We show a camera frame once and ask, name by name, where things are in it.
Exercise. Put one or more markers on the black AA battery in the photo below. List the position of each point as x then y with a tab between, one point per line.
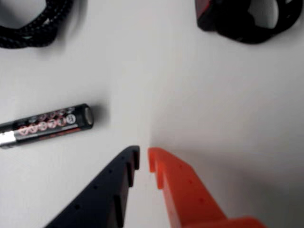
47	124

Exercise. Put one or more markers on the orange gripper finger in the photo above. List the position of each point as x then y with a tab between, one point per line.
187	190

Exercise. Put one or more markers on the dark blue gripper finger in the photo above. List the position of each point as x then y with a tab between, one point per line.
102	197

